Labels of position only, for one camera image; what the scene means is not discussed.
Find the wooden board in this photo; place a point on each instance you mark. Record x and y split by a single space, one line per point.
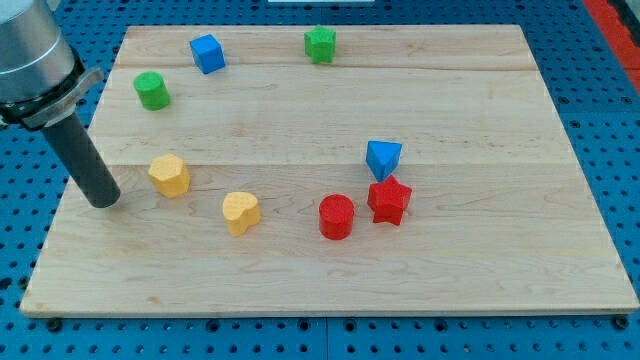
425 171

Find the red cylinder block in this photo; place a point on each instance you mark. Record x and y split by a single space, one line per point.
336 216

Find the red star block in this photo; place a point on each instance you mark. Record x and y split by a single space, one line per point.
388 200

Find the yellow heart block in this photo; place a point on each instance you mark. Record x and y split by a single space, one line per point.
241 211

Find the green cylinder block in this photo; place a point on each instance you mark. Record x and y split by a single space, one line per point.
151 90

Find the blue cube block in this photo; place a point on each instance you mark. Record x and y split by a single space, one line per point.
207 53

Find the red strip at corner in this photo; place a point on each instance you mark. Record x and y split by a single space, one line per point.
620 27

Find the green star block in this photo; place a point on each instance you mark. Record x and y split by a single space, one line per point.
320 44

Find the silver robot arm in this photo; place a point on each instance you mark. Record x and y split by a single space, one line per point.
42 80

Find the yellow hexagon block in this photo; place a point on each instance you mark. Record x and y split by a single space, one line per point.
169 175

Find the blue triangle block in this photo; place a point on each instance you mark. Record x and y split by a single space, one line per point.
382 158

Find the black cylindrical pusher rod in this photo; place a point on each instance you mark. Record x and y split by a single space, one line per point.
73 146

